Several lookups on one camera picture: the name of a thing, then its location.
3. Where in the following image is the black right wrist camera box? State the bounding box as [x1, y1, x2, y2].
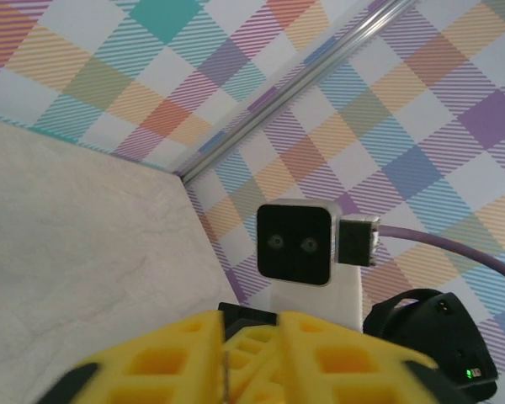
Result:
[255, 197, 343, 289]

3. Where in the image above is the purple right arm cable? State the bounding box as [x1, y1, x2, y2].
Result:
[335, 213, 505, 288]

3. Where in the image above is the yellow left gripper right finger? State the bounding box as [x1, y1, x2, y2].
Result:
[276, 310, 452, 404]

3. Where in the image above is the thin metal key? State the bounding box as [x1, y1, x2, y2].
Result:
[223, 352, 231, 404]

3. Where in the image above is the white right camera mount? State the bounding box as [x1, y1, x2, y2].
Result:
[269, 268, 365, 334]

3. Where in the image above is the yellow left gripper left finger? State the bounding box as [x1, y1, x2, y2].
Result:
[36, 310, 227, 404]

